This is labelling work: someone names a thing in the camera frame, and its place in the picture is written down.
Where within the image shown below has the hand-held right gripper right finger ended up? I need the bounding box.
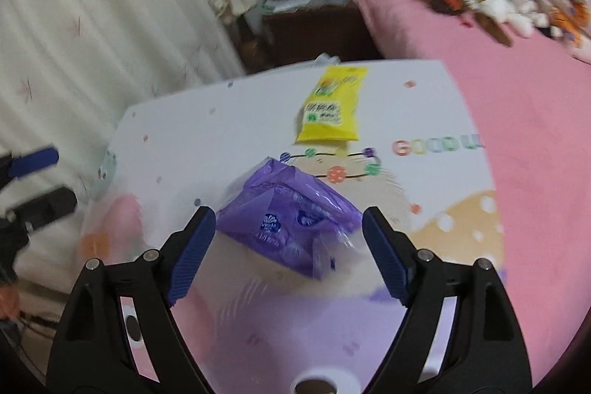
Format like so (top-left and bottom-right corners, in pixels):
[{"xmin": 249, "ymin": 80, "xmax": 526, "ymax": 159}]
[{"xmin": 360, "ymin": 206, "xmax": 532, "ymax": 394}]

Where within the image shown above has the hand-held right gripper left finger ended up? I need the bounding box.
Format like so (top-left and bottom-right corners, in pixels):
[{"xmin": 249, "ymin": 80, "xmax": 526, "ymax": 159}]
[{"xmin": 46, "ymin": 206, "xmax": 217, "ymax": 394}]

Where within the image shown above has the rolled printed blanket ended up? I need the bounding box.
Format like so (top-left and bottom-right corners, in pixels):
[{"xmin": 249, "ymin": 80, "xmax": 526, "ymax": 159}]
[{"xmin": 526, "ymin": 0, "xmax": 591, "ymax": 65}]

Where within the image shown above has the purple plastic bag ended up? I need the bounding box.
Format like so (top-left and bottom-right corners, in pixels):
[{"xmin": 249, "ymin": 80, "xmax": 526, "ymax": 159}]
[{"xmin": 216, "ymin": 158, "xmax": 365, "ymax": 281}]

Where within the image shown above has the white and blue plush toy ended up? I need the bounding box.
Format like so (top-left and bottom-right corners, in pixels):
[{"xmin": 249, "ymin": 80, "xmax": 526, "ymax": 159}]
[{"xmin": 482, "ymin": 0, "xmax": 557, "ymax": 39}]

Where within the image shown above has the yellow snack packet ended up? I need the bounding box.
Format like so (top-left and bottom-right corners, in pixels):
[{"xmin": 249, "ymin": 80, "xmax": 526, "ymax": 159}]
[{"xmin": 294, "ymin": 65, "xmax": 369, "ymax": 144}]

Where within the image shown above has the dark wooden nightstand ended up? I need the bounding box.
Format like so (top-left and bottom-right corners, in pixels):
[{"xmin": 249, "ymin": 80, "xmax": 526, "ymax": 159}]
[{"xmin": 261, "ymin": 1, "xmax": 382, "ymax": 69}]

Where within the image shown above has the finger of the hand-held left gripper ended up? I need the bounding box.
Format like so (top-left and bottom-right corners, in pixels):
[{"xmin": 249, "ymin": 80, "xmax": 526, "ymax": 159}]
[
  {"xmin": 7, "ymin": 186, "xmax": 78, "ymax": 233},
  {"xmin": 0, "ymin": 147, "xmax": 60, "ymax": 182}
]

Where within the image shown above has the table with cartoon tablecloth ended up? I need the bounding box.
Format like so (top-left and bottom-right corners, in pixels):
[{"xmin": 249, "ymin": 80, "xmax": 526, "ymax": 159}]
[{"xmin": 78, "ymin": 59, "xmax": 509, "ymax": 394}]

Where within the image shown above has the cream leaf-print curtain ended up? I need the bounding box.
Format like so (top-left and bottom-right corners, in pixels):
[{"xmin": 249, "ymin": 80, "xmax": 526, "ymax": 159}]
[{"xmin": 0, "ymin": 0, "xmax": 245, "ymax": 298}]

